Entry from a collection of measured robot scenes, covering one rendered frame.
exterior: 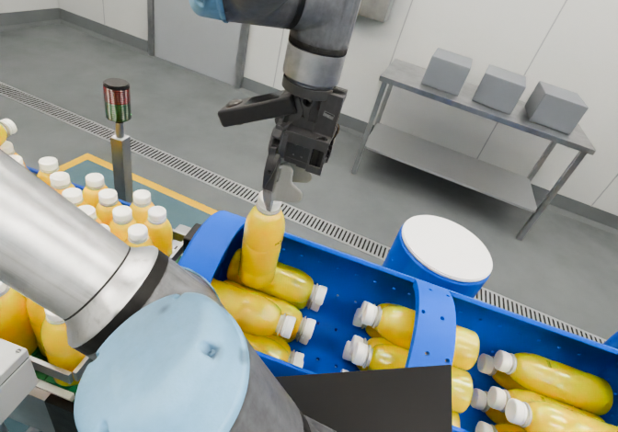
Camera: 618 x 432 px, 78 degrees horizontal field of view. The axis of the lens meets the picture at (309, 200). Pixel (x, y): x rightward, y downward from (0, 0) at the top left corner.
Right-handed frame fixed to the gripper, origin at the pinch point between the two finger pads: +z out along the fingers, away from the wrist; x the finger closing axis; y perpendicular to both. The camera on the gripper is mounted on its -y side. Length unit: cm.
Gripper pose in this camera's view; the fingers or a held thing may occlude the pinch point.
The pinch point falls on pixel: (270, 195)
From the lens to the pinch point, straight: 62.0
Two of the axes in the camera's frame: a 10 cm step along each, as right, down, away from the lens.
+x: 2.4, -5.3, 8.1
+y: 9.4, 3.2, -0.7
